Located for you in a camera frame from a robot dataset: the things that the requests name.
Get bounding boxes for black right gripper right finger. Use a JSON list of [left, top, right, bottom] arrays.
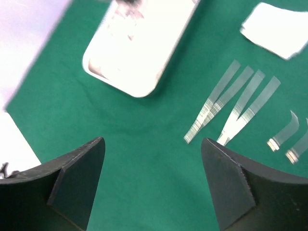
[[201, 138, 308, 231]]

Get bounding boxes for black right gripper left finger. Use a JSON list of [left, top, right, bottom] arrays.
[[0, 137, 105, 231]]

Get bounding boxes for curved steel needle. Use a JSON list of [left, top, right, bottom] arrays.
[[267, 110, 299, 152], [285, 131, 308, 164]]

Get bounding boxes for steel tweezers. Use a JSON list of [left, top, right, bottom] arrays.
[[217, 71, 281, 146], [184, 60, 254, 143]]

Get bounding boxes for dark green surgical drape cloth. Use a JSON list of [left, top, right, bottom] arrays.
[[8, 0, 308, 231]]

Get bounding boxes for white gauze pad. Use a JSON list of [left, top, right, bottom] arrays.
[[240, 2, 308, 60]]

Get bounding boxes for stainless steel instrument tray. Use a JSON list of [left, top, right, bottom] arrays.
[[82, 0, 199, 98]]

